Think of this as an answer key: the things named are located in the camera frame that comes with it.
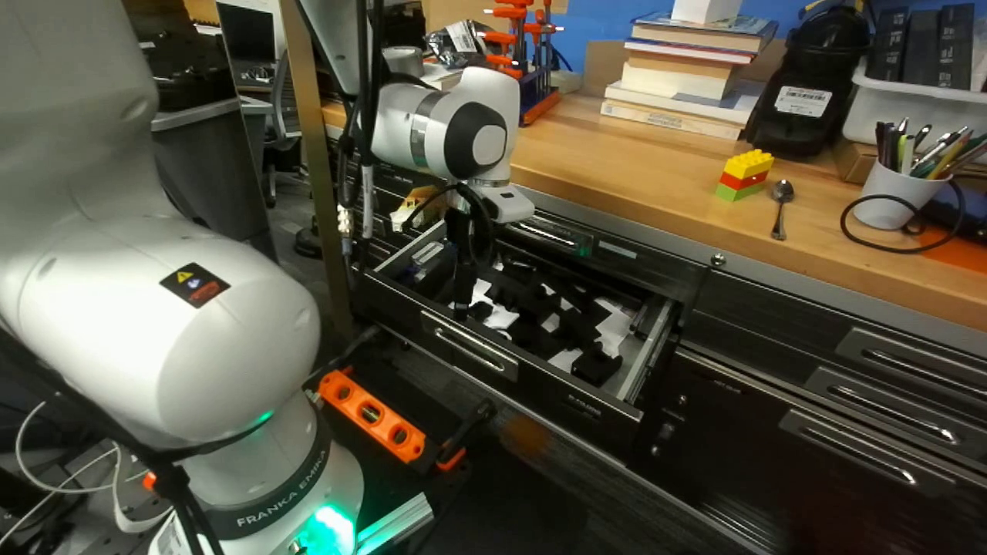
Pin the grey duct tape roll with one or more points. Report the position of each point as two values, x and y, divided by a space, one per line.
401 58

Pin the metal spoon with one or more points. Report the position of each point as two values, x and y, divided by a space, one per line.
780 189

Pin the colourful toy brick stack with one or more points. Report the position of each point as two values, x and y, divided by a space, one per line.
743 174

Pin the orange spirit level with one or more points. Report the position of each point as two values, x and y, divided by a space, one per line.
370 411

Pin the grey metal drawer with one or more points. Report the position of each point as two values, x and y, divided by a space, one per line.
573 395

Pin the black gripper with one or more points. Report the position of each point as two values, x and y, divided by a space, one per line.
471 241

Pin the small white box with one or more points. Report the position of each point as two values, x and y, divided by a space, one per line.
705 10

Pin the white cup with pens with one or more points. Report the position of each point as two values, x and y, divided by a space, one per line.
900 203

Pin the grey tool cabinet workbench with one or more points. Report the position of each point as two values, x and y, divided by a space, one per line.
821 340

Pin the blue board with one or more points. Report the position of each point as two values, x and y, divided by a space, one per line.
597 27

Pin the stack of beige books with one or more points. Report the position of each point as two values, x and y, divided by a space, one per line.
680 83

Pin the black shallow drawer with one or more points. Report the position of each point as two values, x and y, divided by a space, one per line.
451 411

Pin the brown vertical post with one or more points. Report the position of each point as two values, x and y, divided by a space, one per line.
312 154

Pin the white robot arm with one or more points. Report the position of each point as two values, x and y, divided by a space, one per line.
156 350

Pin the olive wrist camera box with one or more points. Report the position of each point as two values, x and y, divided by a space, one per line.
421 208

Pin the black device white label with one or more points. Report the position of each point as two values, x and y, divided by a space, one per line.
780 135

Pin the white plastic bin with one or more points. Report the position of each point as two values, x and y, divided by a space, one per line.
906 111

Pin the white paper sheet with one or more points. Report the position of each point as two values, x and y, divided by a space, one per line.
616 328

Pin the white card blue print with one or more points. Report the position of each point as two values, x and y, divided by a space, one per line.
501 319

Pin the silver foil bag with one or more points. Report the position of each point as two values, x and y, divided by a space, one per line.
451 39

